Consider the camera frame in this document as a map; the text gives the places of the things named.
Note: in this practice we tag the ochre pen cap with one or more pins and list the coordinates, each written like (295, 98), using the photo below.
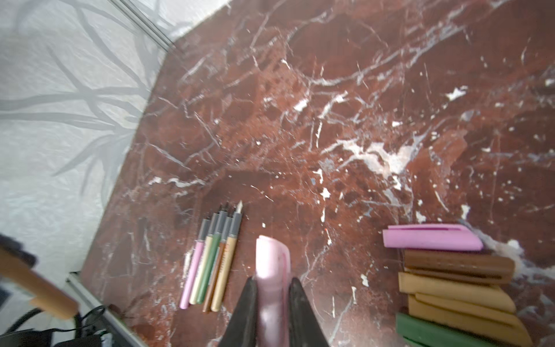
(471, 318)

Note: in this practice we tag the dark brown pen cap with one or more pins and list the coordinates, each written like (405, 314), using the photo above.
(460, 266)

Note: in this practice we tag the pink pen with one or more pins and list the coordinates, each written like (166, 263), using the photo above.
(194, 263)

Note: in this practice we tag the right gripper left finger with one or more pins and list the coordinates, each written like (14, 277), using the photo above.
(242, 327)

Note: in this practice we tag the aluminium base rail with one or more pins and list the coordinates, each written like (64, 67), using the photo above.
(98, 318)

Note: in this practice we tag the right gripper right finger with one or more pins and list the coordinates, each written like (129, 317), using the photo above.
(304, 329)

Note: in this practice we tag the tan pen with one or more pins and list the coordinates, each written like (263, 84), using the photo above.
(227, 259)

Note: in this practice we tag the orange brown pen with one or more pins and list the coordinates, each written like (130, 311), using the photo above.
(217, 263)

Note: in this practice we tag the magenta pink pen cap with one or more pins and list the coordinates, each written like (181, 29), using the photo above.
(443, 237)

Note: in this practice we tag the tan pen cap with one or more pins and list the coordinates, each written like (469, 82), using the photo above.
(482, 295)

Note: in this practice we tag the green pen cap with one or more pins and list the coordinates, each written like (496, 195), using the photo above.
(417, 332)

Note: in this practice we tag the light green pen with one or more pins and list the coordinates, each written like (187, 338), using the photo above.
(204, 258)

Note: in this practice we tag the dark green pen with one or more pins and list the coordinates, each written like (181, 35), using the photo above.
(212, 250)

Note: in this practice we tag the light pink pen cap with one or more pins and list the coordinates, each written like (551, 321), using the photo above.
(273, 278)

